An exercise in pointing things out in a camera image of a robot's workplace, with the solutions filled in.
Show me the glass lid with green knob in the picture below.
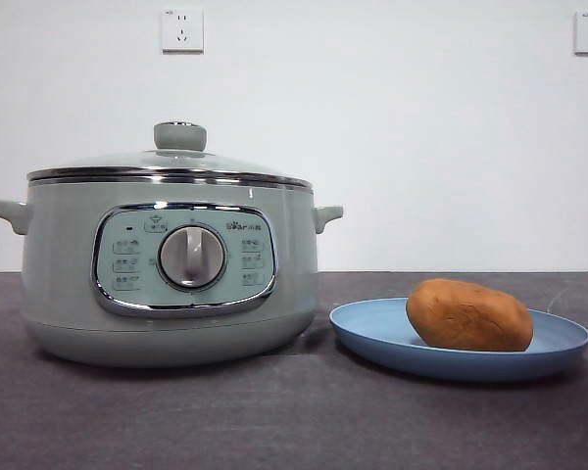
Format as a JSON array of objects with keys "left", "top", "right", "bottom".
[{"left": 26, "top": 120, "right": 313, "bottom": 190}]

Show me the brown potato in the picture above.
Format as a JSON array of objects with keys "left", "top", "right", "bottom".
[{"left": 405, "top": 277, "right": 535, "bottom": 353}]

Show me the blue plate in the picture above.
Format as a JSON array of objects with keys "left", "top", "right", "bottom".
[{"left": 328, "top": 297, "right": 588, "bottom": 383}]

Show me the pale green electric steamer pot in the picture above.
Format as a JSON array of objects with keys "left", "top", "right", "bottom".
[{"left": 0, "top": 176, "right": 345, "bottom": 369}]

